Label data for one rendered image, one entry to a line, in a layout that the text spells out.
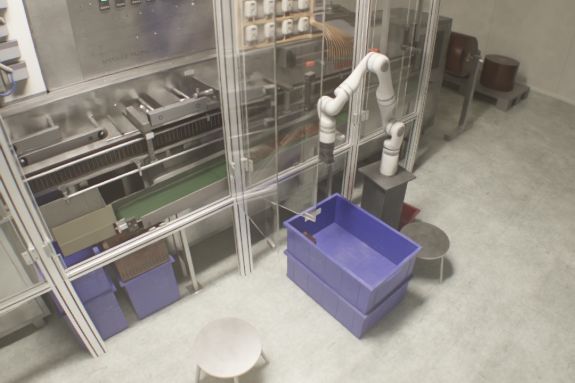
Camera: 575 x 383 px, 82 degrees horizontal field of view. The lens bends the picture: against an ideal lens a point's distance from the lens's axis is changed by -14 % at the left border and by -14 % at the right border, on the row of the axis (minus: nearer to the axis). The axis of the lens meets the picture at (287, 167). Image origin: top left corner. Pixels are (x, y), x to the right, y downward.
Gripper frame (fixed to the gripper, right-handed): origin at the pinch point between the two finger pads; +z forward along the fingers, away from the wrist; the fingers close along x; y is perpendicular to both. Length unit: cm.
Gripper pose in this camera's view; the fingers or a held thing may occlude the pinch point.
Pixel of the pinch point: (329, 170)
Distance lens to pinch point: 189.6
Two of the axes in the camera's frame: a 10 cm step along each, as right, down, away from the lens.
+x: 5.1, 4.7, -7.2
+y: -8.6, 2.8, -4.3
